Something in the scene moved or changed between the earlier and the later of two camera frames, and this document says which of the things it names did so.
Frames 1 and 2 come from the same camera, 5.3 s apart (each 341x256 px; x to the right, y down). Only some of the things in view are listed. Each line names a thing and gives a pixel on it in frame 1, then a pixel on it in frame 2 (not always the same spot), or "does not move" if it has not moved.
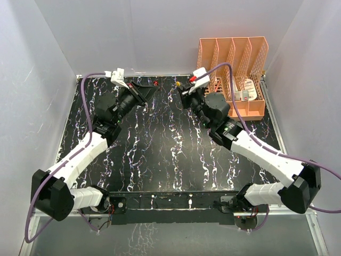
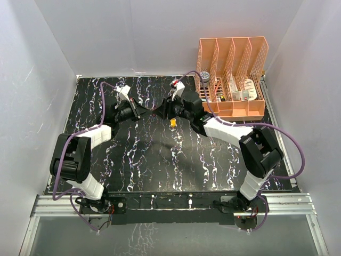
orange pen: (217, 86) does not move
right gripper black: (186, 97) -> (165, 110)
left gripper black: (142, 96) -> (143, 112)
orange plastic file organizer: (249, 56) does not move
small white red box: (245, 95) does not move
